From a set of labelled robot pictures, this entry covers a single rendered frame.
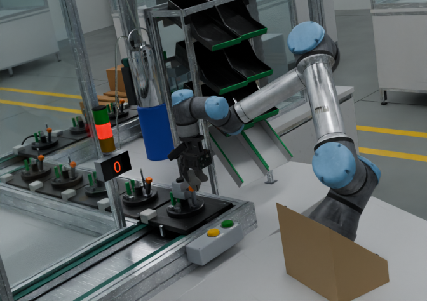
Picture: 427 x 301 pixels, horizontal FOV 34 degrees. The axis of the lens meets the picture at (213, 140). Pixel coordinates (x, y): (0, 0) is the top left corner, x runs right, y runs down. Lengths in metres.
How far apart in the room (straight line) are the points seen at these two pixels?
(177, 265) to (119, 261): 0.22
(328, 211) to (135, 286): 0.64
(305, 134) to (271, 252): 1.55
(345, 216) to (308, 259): 0.17
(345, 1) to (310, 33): 10.16
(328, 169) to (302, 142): 1.89
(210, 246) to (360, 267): 0.51
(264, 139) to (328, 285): 0.91
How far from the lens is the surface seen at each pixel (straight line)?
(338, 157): 1.95
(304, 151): 3.85
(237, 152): 2.69
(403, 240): 2.39
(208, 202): 2.57
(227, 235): 2.35
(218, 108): 2.24
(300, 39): 2.14
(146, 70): 3.34
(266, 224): 2.59
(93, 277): 2.35
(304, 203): 2.71
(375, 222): 2.52
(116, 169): 2.42
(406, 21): 6.37
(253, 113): 2.34
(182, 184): 2.48
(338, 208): 2.07
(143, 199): 2.67
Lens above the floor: 1.98
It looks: 18 degrees down
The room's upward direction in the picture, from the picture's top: 10 degrees counter-clockwise
